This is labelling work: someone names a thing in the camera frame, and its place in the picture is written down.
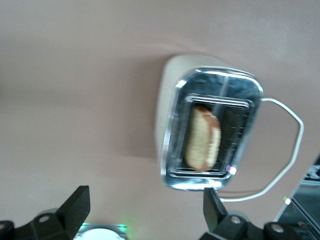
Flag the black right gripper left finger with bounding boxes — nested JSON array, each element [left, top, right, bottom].
[[14, 185, 91, 240]]

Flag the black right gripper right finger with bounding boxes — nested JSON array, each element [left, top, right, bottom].
[[201, 187, 265, 240]]

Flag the brown-crusted bread slice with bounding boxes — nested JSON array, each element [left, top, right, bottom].
[[184, 104, 222, 173]]

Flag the cream and chrome toaster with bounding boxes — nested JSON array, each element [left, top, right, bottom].
[[154, 54, 265, 192]]

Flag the brown table cover sheet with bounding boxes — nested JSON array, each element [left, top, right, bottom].
[[0, 0, 320, 240]]

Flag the aluminium table frame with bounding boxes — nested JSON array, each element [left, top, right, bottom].
[[273, 149, 320, 240]]

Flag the white toaster power cord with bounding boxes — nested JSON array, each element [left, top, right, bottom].
[[217, 97, 305, 203]]

